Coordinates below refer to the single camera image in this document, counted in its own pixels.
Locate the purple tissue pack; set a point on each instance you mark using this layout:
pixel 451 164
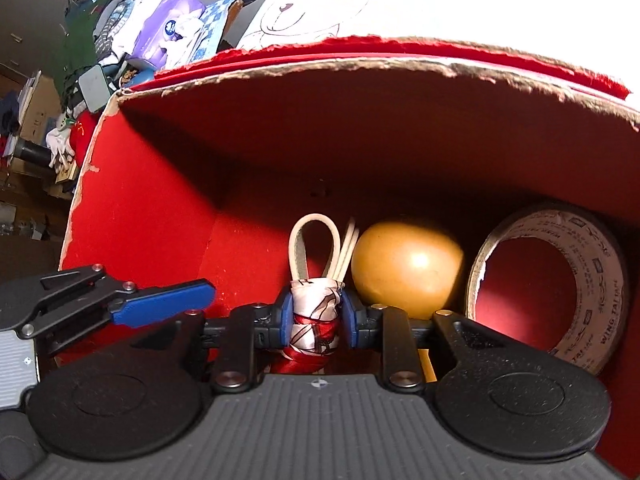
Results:
pixel 165 25

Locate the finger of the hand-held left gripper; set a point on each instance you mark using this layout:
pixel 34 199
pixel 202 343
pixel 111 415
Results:
pixel 75 285
pixel 165 302

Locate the green cloth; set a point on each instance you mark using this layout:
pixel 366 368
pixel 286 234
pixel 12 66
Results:
pixel 80 45

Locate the black cylinder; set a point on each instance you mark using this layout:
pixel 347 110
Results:
pixel 32 154

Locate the brown gourd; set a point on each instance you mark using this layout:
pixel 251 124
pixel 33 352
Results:
pixel 405 265

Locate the grey square device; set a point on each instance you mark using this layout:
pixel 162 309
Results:
pixel 94 87

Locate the blue checkered cloth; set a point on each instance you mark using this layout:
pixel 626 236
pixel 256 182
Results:
pixel 215 25

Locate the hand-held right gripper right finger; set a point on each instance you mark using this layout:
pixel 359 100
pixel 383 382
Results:
pixel 350 324

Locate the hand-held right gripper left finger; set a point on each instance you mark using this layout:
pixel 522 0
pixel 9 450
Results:
pixel 286 321

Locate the brown cardboard carton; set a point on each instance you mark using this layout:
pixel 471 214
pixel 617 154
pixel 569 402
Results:
pixel 40 110

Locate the white crumpled cloth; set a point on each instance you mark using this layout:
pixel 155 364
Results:
pixel 60 147

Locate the red cardboard box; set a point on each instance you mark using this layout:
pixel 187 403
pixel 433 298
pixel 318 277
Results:
pixel 200 185

